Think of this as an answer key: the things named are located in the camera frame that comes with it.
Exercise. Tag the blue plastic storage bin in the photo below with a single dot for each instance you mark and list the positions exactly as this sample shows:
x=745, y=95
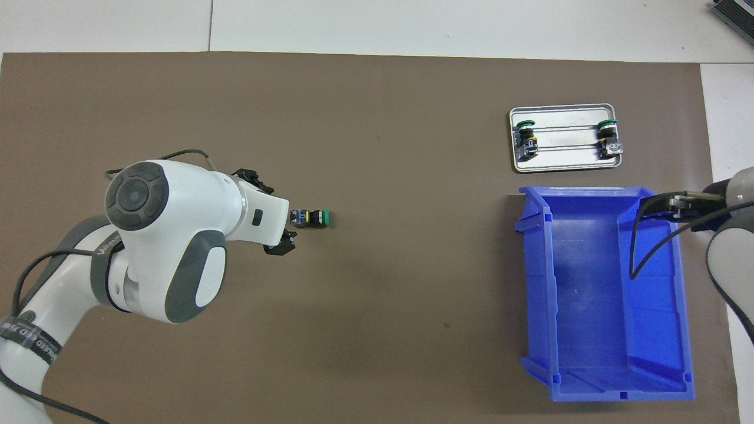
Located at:
x=589, y=294

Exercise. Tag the grey ribbed device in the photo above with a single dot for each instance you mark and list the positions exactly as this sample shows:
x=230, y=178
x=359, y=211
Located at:
x=739, y=15

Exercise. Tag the brown table mat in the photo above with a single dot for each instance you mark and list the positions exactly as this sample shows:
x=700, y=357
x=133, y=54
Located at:
x=383, y=118

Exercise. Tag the grey metal tray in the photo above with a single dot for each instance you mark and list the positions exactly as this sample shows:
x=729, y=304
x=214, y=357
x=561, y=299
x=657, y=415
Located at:
x=565, y=159

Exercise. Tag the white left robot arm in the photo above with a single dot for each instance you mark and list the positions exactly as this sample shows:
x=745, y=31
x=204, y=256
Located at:
x=171, y=235

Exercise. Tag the green push button switch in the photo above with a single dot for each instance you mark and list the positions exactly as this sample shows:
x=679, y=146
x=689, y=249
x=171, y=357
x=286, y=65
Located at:
x=526, y=141
x=608, y=138
x=318, y=219

